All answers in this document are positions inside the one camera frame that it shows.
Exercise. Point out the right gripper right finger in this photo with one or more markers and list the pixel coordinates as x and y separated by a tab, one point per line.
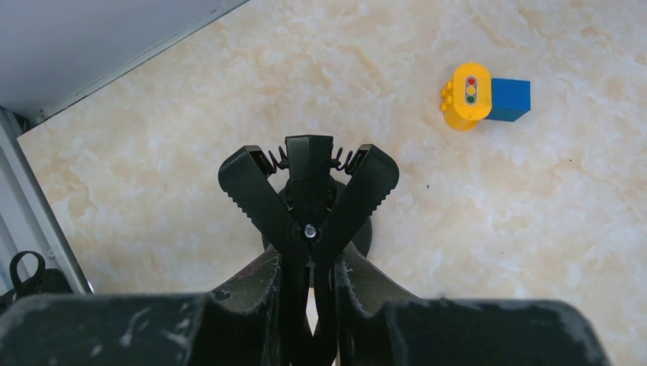
380	323

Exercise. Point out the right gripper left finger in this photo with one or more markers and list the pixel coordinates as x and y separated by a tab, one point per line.
234	324

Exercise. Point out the round base clamp stand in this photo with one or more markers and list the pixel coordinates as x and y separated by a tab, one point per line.
309	201

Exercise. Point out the yellow traffic light brick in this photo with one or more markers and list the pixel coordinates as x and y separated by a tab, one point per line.
467	97

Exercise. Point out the blue toy brick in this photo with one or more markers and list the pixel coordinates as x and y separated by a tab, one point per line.
511	99

